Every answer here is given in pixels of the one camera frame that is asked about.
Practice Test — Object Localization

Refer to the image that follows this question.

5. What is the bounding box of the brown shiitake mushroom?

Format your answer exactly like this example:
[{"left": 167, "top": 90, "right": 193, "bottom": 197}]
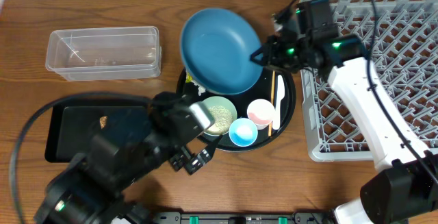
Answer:
[{"left": 99, "top": 116, "right": 107, "bottom": 129}]

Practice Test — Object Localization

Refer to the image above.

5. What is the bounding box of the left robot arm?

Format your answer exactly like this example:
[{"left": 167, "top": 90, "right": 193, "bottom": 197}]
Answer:
[{"left": 34, "top": 92, "right": 217, "bottom": 223}]

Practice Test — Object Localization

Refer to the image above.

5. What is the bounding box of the pale green bowl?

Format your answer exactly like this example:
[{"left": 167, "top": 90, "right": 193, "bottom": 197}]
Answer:
[{"left": 203, "top": 96, "right": 237, "bottom": 136}]

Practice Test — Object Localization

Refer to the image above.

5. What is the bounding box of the pink plastic cup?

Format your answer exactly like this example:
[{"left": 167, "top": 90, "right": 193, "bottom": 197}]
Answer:
[{"left": 246, "top": 99, "right": 275, "bottom": 130}]

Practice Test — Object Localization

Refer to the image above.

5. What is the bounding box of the black rectangular tray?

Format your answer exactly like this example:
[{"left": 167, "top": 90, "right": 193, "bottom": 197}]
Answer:
[{"left": 44, "top": 98, "right": 146, "bottom": 163}]

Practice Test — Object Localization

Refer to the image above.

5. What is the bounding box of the grey plastic dishwasher rack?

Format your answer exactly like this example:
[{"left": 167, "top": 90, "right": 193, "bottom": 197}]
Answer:
[{"left": 296, "top": 0, "right": 438, "bottom": 163}]

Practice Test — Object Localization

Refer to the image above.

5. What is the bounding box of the yellow wrapper scrap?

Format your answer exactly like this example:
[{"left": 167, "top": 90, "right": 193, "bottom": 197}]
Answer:
[{"left": 185, "top": 72, "right": 192, "bottom": 83}]

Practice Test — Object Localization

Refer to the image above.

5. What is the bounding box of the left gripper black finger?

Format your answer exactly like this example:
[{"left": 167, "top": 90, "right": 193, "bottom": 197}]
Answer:
[
  {"left": 184, "top": 147, "right": 216, "bottom": 175},
  {"left": 168, "top": 147, "right": 192, "bottom": 171}
]

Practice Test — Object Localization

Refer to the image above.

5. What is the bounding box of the clear plastic bin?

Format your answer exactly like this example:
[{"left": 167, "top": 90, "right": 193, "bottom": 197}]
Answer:
[{"left": 45, "top": 26, "right": 162, "bottom": 82}]

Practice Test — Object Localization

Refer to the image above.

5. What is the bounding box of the crumpled white tissue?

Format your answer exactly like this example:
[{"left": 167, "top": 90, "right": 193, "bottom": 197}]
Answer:
[{"left": 190, "top": 79, "right": 206, "bottom": 96}]

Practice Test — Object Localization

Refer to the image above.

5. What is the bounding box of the light blue plastic cup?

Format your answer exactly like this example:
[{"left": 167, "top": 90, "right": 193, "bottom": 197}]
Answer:
[{"left": 229, "top": 118, "right": 258, "bottom": 147}]

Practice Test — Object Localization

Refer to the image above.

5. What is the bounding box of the wooden chopstick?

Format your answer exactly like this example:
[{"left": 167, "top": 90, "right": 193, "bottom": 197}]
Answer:
[{"left": 268, "top": 70, "right": 276, "bottom": 138}]

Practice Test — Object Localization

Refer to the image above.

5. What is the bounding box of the round black tray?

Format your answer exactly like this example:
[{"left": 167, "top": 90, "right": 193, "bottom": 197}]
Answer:
[{"left": 176, "top": 70, "right": 296, "bottom": 152}]

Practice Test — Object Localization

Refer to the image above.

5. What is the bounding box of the dark blue bowl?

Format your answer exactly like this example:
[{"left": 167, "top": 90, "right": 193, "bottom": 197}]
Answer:
[{"left": 180, "top": 8, "right": 263, "bottom": 95}]

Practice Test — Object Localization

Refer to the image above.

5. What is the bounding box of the white plastic knife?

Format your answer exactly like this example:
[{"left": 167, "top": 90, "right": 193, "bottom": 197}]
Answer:
[{"left": 272, "top": 75, "right": 285, "bottom": 130}]

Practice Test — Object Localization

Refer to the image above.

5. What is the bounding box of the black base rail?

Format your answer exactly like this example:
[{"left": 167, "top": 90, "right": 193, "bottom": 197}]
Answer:
[{"left": 112, "top": 201, "right": 338, "bottom": 224}]

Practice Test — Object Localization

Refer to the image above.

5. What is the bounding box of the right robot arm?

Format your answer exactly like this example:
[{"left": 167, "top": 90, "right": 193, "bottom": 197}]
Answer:
[{"left": 250, "top": 0, "right": 437, "bottom": 223}]

